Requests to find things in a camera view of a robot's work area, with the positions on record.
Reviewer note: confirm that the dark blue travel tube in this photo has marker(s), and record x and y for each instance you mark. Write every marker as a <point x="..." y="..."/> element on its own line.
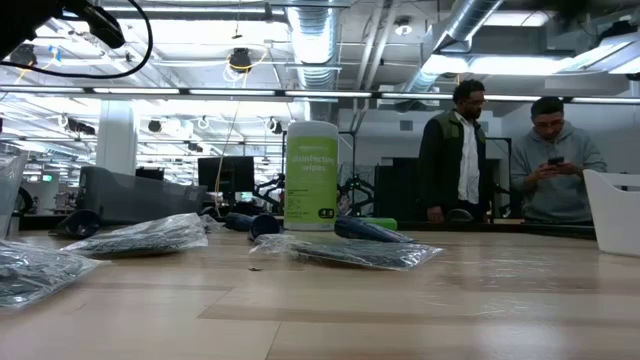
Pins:
<point x="80" y="223"/>
<point x="265" y="226"/>
<point x="237" y="221"/>
<point x="365" y="230"/>

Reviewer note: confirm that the small green bottle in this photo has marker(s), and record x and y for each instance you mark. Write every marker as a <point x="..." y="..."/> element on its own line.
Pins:
<point x="382" y="223"/>

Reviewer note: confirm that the black item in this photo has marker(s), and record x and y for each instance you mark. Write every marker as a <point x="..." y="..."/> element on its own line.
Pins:
<point x="360" y="254"/>
<point x="35" y="272"/>
<point x="145" y="235"/>

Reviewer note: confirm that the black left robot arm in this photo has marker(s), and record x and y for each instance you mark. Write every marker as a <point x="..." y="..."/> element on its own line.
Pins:
<point x="30" y="20"/>

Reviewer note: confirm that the green disinfecting wipes canister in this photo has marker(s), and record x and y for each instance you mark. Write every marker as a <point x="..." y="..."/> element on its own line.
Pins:
<point x="311" y="190"/>

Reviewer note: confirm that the black background monitor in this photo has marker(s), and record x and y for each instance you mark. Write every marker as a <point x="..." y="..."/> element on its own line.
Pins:
<point x="225" y="175"/>

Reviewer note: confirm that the person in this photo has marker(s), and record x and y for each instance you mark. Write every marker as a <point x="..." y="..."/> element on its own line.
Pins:
<point x="555" y="200"/>
<point x="440" y="165"/>

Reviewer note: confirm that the black ceiling device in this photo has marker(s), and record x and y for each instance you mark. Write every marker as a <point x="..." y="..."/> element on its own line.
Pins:
<point x="240" y="59"/>

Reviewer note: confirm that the white building column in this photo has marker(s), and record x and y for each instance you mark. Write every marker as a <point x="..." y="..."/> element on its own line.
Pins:
<point x="116" y="140"/>

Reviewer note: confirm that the black smartphone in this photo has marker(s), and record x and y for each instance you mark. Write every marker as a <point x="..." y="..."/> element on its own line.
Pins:
<point x="555" y="161"/>

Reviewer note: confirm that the white plastic bin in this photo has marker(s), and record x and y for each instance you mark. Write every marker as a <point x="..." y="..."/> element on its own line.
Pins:
<point x="615" y="220"/>

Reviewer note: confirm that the clear plastic bin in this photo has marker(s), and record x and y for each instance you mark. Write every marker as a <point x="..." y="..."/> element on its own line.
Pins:
<point x="10" y="195"/>

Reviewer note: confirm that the silver ventilation duct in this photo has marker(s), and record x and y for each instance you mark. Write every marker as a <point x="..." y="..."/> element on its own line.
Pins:
<point x="465" y="20"/>
<point x="314" y="40"/>

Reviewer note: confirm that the black aluminium table frame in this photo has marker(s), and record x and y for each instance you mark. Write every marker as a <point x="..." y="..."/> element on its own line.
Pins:
<point x="550" y="230"/>

